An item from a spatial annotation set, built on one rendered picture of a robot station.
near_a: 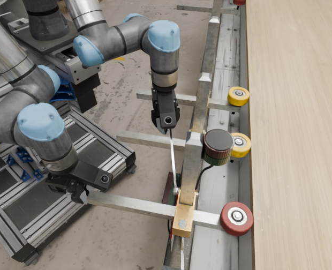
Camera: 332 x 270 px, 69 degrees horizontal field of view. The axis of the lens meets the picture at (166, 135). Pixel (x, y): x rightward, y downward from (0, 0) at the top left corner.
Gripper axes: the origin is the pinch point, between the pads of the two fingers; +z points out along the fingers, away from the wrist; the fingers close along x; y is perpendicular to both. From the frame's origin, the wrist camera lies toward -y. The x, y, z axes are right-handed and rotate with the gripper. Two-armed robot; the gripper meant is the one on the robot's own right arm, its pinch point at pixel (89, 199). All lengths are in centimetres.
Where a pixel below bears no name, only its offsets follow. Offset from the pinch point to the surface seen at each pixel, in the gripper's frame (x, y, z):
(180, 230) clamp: 5.0, -28.3, -3.8
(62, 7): -304, 192, 75
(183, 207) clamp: -1.1, -28.2, -4.5
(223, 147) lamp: -2.3, -34.2, -31.4
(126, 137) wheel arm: -23.5, -4.3, -3.0
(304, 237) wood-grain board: 2, -58, -8
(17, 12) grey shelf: -249, 222, 62
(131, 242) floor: -14, 0, 83
